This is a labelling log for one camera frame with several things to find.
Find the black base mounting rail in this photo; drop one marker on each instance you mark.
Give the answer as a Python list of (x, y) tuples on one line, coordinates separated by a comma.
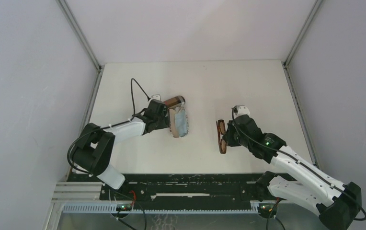
[(189, 192)]

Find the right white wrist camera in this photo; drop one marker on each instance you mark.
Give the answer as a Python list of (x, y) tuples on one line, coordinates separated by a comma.
[(240, 110)]

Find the brown striped glasses case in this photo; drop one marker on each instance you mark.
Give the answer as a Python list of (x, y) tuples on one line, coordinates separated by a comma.
[(174, 102)]

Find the left aluminium frame post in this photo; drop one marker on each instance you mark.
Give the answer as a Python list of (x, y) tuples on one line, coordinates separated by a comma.
[(81, 37)]

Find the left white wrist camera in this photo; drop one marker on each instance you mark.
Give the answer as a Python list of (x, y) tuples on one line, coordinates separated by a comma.
[(155, 97)]

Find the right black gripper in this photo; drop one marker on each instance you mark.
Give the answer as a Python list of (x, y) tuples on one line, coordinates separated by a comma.
[(230, 135)]

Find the flag print glasses case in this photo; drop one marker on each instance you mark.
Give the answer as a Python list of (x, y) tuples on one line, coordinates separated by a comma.
[(173, 129)]

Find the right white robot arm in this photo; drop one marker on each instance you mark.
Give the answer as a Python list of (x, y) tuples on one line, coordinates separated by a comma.
[(335, 203)]

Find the right aluminium frame post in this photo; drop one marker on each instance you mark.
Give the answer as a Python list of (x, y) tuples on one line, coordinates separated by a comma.
[(286, 67)]

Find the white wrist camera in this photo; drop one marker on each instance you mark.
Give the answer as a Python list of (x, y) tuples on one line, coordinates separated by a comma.
[(240, 110), (155, 97)]

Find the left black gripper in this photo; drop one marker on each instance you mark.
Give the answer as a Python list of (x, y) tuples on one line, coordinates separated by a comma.
[(164, 116)]

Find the aluminium frame post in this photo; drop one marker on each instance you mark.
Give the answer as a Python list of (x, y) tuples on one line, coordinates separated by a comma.
[(286, 67), (81, 37)]

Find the brown tortoise sunglasses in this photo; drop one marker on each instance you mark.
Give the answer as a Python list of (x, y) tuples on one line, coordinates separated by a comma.
[(221, 130)]

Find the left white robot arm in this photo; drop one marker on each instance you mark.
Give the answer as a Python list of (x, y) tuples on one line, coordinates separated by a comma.
[(92, 150)]

